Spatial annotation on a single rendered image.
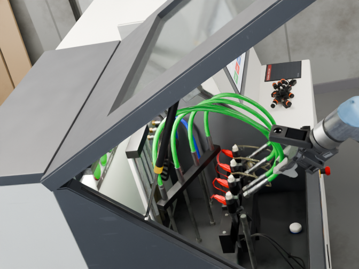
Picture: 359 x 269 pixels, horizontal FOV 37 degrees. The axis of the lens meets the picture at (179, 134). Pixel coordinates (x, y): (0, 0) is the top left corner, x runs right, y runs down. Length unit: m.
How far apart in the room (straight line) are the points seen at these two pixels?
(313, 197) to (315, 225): 0.13
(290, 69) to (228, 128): 0.70
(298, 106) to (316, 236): 0.69
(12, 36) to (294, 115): 2.32
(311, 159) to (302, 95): 0.85
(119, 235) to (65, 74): 0.58
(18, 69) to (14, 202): 2.68
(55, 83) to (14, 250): 0.50
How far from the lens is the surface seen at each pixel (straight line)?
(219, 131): 1.89
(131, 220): 1.29
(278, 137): 1.44
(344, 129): 1.35
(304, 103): 2.24
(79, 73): 1.67
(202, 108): 1.47
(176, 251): 1.33
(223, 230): 1.72
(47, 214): 1.35
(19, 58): 3.96
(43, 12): 3.91
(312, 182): 1.88
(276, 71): 2.49
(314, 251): 1.65
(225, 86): 1.92
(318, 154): 1.47
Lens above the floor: 2.15
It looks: 32 degrees down
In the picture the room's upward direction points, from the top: 16 degrees counter-clockwise
